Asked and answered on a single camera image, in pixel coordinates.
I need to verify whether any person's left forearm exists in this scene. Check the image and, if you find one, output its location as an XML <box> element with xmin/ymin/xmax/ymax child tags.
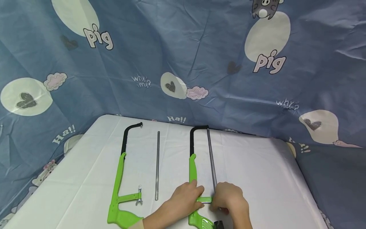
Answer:
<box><xmin>137</xmin><ymin>198</ymin><xmax>185</xmax><ymax>229</ymax></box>

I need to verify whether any loose grey saw blade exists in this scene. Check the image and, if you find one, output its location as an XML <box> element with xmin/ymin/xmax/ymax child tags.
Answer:
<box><xmin>155</xmin><ymin>131</ymin><xmax>160</xmax><ymax>201</ymax></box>

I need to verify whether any green hacksaw frame without blade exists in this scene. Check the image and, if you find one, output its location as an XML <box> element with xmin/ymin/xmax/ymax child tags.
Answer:
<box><xmin>107</xmin><ymin>122</ymin><xmax>144</xmax><ymax>229</ymax></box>

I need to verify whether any person's right forearm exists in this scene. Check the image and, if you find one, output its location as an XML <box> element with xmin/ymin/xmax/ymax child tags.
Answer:
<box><xmin>228</xmin><ymin>208</ymin><xmax>254</xmax><ymax>229</ymax></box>

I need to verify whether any mounted grey saw blade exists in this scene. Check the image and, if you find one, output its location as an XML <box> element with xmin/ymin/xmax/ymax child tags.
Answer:
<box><xmin>206</xmin><ymin>128</ymin><xmax>218</xmax><ymax>193</ymax></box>

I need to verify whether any person's right hand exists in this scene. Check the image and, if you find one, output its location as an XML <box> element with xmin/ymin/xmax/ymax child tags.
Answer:
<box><xmin>211</xmin><ymin>182</ymin><xmax>250</xmax><ymax>220</ymax></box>

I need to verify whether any person's left hand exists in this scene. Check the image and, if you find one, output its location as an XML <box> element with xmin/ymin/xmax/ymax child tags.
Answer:
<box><xmin>171</xmin><ymin>179</ymin><xmax>206</xmax><ymax>220</ymax></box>

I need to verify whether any green hacksaw frame with blade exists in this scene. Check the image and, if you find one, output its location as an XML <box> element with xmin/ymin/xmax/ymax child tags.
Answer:
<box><xmin>188</xmin><ymin>125</ymin><xmax>218</xmax><ymax>229</ymax></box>

